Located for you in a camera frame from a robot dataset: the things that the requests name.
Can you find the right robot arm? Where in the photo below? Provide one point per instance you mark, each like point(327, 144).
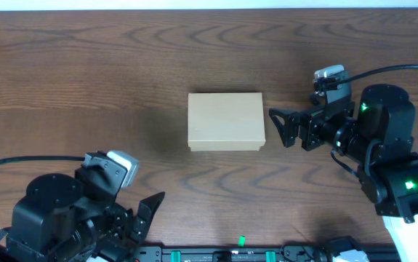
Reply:
point(376, 133)

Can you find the brown cardboard box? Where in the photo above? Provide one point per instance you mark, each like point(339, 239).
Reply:
point(226, 121)

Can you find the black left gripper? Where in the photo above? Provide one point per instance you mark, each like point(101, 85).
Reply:
point(129, 223)

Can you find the small green clip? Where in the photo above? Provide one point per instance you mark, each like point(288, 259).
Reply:
point(241, 241)

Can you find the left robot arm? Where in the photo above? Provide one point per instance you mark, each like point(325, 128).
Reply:
point(64, 218)

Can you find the black mounting rail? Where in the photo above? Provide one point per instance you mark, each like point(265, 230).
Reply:
point(338, 249)

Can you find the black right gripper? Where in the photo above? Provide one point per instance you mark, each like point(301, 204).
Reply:
point(307, 128)

